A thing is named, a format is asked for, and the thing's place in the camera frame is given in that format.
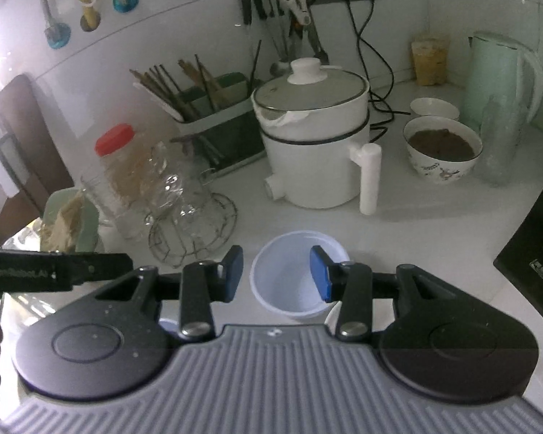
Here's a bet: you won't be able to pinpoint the brown cutting board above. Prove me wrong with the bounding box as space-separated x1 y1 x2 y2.
0 74 74 202

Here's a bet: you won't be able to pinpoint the clear jar red lid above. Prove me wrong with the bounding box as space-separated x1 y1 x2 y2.
80 123 164 241

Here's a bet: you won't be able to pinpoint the wire cup rack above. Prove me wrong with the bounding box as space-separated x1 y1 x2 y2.
148 191 237 269

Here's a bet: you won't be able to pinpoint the bundle of wooden chopsticks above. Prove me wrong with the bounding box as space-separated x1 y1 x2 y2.
130 40 263 122

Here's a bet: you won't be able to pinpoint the black hanging utensils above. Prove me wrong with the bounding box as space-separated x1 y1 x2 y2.
239 0 273 27

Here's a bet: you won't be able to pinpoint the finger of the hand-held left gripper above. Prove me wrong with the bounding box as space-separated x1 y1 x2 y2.
68 253 135 287

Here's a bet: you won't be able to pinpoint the hanging metal ladle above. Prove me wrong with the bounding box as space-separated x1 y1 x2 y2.
265 18 296 78

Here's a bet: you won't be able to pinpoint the glass pot lid white knob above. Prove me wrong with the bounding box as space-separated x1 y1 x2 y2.
252 57 371 115

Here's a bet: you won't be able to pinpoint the green colander basket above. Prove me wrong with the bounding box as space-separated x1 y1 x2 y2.
40 188 101 255

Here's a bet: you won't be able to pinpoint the hanging utensils on wall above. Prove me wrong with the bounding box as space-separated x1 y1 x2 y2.
33 0 72 50

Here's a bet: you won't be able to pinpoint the small white bowl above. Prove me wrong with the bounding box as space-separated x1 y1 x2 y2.
409 97 461 122

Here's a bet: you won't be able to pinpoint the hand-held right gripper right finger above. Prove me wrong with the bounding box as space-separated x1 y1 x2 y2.
310 245 453 342

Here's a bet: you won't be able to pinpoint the yellow food bag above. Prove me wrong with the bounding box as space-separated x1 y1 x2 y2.
410 33 450 87

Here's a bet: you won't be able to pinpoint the black induction cooker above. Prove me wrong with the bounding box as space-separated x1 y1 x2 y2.
493 180 543 328

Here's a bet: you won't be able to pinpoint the patterned bowl brown food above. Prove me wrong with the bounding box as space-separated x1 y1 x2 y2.
402 116 484 186

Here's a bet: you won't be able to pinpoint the green white chopstick holder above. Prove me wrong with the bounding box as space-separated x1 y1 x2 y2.
169 72 269 180

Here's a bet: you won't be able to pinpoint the clear plastic bottle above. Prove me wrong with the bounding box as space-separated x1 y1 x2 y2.
479 96 526 187

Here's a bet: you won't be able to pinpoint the black power cable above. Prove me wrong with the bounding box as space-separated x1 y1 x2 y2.
363 0 397 114
338 0 396 125

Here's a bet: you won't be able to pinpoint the white electric cooking pot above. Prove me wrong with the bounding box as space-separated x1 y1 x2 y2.
252 57 383 216

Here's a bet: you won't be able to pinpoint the group of clear glass cups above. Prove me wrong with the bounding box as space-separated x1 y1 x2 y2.
147 141 233 242

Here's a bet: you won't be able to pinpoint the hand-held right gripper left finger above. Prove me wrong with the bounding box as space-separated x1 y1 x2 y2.
95 245 245 342

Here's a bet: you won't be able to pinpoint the pale green electric kettle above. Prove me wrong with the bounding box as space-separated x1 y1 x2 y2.
460 31 543 133

